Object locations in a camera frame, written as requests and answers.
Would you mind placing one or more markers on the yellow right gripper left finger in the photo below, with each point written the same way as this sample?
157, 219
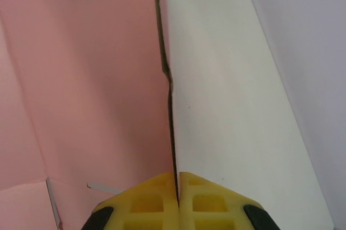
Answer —
151, 208

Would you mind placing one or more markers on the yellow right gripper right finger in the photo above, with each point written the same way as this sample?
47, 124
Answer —
211, 205

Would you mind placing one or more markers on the pink paper box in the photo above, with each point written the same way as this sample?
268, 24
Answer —
81, 78

